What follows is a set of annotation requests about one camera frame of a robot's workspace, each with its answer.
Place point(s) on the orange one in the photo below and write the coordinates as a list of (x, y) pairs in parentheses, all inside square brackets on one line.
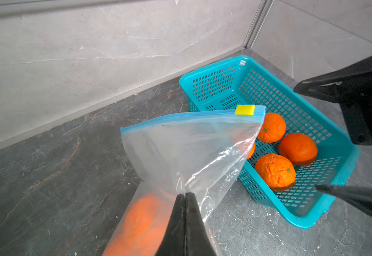
[(299, 148)]

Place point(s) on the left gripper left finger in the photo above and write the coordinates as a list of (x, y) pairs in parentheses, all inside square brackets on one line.
[(174, 240)]

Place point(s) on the orange four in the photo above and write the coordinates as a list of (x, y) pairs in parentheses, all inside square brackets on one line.
[(252, 151)]

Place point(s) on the orange seven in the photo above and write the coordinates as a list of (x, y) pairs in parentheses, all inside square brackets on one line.
[(143, 228)]

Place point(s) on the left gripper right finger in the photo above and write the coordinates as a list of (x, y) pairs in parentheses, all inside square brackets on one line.
[(196, 240)]

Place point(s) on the teal plastic basket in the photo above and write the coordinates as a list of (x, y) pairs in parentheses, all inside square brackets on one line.
[(241, 80)]

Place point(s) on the orange three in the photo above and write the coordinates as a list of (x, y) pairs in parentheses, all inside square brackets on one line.
[(273, 128)]

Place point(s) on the orange two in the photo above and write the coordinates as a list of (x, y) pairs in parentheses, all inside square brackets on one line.
[(277, 172)]

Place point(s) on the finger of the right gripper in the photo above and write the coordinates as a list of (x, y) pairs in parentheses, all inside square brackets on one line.
[(340, 86), (359, 197)]

